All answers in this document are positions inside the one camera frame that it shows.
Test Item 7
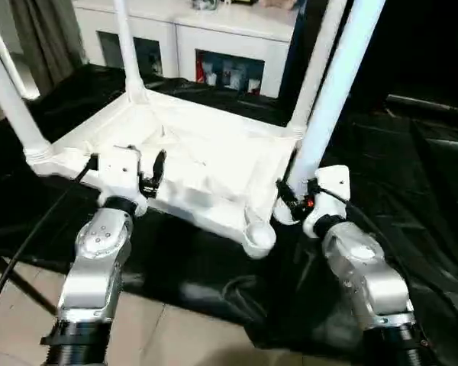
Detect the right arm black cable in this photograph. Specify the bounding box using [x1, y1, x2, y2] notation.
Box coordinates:
[316, 186, 458, 344]

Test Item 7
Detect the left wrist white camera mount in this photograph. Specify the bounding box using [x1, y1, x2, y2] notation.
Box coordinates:
[97, 146, 150, 217]

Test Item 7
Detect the black backdrop cloth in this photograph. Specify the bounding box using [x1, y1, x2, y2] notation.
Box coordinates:
[282, 0, 458, 115]

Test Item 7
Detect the white plastic table top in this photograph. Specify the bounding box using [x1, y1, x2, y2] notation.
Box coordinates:
[26, 89, 305, 260]

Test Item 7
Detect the white glass-door cabinet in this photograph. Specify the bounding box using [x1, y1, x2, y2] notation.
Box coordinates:
[74, 0, 297, 98]

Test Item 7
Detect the white plastic table leg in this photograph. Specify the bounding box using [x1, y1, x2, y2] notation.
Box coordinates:
[273, 0, 387, 226]
[112, 0, 148, 102]
[0, 49, 53, 159]
[289, 0, 348, 133]

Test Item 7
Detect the black shiny mat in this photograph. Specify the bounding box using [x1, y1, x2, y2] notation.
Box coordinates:
[0, 63, 458, 359]

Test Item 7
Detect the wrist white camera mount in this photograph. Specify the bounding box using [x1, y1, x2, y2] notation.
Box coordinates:
[303, 164, 352, 239]
[97, 146, 150, 217]

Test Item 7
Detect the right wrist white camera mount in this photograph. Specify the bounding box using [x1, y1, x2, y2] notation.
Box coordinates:
[303, 164, 352, 239]

